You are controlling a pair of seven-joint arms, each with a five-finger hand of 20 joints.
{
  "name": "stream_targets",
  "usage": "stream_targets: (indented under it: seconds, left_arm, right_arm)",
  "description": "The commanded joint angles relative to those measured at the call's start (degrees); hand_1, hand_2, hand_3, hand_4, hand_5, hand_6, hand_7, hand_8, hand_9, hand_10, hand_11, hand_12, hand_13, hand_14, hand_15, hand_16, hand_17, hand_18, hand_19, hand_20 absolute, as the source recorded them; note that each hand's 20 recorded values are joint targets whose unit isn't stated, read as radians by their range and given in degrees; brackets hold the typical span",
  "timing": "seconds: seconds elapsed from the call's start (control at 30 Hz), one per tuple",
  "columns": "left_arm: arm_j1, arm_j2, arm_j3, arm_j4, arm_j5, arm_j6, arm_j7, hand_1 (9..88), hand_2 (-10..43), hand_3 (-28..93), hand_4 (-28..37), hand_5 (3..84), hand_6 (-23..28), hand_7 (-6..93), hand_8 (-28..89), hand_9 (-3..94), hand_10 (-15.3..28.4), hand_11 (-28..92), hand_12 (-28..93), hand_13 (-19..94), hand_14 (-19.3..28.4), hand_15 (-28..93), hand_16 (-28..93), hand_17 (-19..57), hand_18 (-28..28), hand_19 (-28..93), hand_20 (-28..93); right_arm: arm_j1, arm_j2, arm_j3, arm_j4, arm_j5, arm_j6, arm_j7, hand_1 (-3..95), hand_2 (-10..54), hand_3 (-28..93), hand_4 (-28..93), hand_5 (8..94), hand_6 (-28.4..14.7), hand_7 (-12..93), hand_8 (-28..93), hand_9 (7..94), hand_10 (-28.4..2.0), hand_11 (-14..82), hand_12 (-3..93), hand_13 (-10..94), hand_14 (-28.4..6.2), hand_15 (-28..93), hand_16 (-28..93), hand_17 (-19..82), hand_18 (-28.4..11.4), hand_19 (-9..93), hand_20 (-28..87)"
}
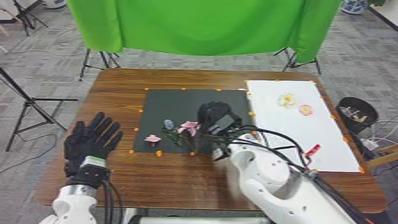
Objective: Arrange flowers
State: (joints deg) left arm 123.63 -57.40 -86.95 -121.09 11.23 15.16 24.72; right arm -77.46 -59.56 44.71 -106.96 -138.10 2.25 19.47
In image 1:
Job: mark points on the white flower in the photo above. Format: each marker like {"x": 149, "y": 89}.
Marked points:
{"x": 286, "y": 100}

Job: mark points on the pale grey bar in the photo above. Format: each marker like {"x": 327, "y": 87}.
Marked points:
{"x": 201, "y": 220}

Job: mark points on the large pink flower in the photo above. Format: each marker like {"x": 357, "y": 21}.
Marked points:
{"x": 190, "y": 126}

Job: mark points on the blue flower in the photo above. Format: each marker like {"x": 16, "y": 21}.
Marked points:
{"x": 169, "y": 124}

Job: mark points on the dark mat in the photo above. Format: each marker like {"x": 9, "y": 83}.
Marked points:
{"x": 178, "y": 106}

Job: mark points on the black round bin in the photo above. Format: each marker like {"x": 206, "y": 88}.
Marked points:
{"x": 353, "y": 102}

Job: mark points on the black tripod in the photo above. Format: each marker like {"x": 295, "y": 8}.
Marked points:
{"x": 28, "y": 101}

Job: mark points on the black backdrop stand legs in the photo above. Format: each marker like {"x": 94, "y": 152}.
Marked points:
{"x": 291, "y": 61}
{"x": 85, "y": 65}

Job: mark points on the white sheet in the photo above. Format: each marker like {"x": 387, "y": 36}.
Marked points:
{"x": 302, "y": 140}

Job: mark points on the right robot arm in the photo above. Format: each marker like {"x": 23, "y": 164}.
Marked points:
{"x": 272, "y": 186}

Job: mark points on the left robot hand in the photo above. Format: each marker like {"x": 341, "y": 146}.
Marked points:
{"x": 90, "y": 140}

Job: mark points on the black light stand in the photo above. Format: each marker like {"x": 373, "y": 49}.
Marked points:
{"x": 26, "y": 16}

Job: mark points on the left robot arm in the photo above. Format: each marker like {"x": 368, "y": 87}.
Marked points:
{"x": 73, "y": 203}

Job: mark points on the small pink flower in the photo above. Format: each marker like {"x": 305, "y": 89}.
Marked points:
{"x": 153, "y": 138}

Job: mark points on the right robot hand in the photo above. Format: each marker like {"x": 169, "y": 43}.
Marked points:
{"x": 213, "y": 111}

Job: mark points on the green sprig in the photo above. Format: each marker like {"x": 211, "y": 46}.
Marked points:
{"x": 176, "y": 137}

